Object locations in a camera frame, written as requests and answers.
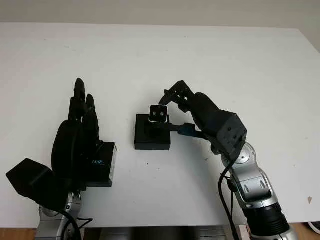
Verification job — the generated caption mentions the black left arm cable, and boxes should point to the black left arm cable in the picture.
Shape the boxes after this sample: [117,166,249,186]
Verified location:
[58,209,94,240]

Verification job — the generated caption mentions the black foam-lined box base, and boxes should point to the black foam-lined box base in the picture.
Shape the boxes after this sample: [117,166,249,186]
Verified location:
[134,113,172,152]

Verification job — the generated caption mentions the small silver depth camera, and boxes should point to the small silver depth camera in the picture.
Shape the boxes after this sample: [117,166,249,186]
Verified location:
[148,104,169,124]

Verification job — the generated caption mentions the dark grey robot torso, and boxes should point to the dark grey robot torso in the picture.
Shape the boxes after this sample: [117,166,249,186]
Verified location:
[84,226,241,240]

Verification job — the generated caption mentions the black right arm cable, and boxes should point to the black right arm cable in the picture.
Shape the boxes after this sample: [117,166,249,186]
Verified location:
[218,163,239,240]

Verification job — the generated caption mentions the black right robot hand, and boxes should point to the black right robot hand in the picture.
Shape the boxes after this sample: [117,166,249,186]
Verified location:
[157,80,221,146]

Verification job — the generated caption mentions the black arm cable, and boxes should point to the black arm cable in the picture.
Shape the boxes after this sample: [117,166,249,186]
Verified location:
[218,163,239,240]
[58,209,94,240]

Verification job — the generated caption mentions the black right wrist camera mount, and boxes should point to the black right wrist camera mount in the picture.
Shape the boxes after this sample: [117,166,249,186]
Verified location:
[215,112,249,161]

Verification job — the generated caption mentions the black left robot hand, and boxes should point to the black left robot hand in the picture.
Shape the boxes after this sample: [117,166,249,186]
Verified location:
[50,78,101,194]

